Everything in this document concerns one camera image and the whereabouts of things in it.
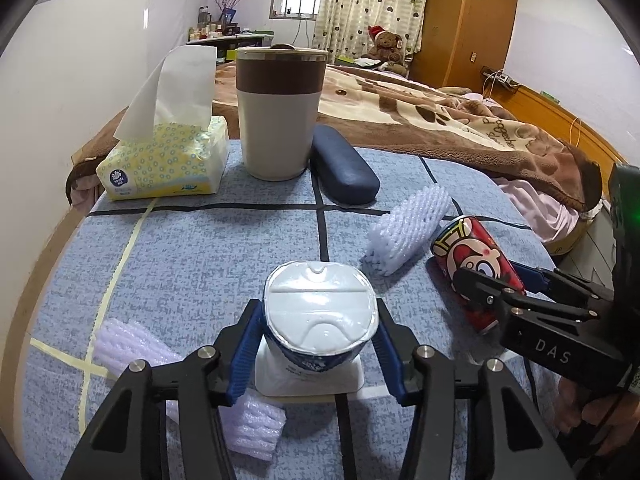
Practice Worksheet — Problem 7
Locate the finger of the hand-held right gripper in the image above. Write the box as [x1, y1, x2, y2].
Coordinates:
[512, 262, 613, 301]
[454, 267, 598, 321]

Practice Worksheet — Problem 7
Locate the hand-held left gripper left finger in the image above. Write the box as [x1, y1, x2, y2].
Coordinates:
[60, 299, 264, 480]

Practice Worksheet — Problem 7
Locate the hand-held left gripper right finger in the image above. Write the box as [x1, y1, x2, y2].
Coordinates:
[375, 299, 576, 480]

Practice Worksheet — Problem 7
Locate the red cartoon drink can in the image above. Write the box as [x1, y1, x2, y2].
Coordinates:
[431, 215, 527, 336]

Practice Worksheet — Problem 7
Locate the white lidded yogurt cup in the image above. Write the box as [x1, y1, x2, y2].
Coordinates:
[254, 260, 378, 397]

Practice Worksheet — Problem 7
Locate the person's right hand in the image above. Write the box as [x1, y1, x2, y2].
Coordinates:
[557, 379, 640, 459]

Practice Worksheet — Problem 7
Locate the yellow bed base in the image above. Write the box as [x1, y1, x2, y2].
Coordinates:
[545, 200, 608, 256]

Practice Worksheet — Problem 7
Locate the lilac quilt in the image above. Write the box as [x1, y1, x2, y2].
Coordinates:
[500, 180, 586, 243]

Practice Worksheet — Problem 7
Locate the blue checked tablecloth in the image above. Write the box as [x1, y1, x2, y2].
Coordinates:
[20, 147, 561, 480]

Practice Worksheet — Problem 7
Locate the white foam fruit net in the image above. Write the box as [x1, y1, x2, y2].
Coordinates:
[361, 183, 451, 277]

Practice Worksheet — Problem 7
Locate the purple foam fruit net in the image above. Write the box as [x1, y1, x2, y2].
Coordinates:
[95, 319, 287, 461]

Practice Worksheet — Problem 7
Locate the wooden headboard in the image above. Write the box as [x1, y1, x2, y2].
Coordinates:
[510, 82, 640, 171]

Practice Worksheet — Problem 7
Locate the dark blue glasses case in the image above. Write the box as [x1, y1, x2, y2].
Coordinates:
[310, 125, 379, 206]

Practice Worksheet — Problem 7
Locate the brown printed blanket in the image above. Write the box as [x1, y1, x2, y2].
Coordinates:
[67, 57, 603, 213]

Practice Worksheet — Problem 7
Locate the yellow dotted tissue pack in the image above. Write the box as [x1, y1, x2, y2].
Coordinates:
[95, 45, 230, 202]

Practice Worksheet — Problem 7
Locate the black power strip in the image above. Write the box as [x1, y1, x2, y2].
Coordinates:
[480, 66, 518, 88]

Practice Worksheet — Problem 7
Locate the cream and brown lidded cup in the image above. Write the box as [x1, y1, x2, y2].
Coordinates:
[236, 44, 329, 182]

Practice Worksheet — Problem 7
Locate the wooden wardrobe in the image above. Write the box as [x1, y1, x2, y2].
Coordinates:
[410, 0, 521, 92]

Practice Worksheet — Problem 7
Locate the brown teddy bear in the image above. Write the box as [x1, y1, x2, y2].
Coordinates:
[361, 25, 408, 76]

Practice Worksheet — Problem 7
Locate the cluttered desk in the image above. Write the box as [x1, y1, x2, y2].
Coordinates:
[187, 30, 275, 63]

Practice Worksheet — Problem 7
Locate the heart patterned curtain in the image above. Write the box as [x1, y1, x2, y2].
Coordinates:
[312, 0, 431, 61]

